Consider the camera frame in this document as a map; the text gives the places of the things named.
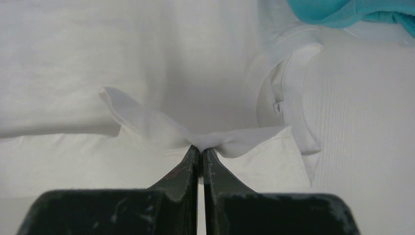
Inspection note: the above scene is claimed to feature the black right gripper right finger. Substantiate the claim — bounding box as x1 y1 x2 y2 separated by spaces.
202 148 360 235

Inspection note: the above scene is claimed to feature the teal t-shirt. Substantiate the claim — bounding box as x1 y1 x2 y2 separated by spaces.
287 0 415 37

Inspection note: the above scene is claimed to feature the white t-shirt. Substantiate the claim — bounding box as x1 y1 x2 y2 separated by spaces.
0 0 322 197

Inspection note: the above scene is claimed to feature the white plastic laundry basket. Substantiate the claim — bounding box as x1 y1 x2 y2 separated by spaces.
344 21 415 47

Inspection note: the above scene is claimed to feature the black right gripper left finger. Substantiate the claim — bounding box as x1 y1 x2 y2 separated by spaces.
17 146 199 235

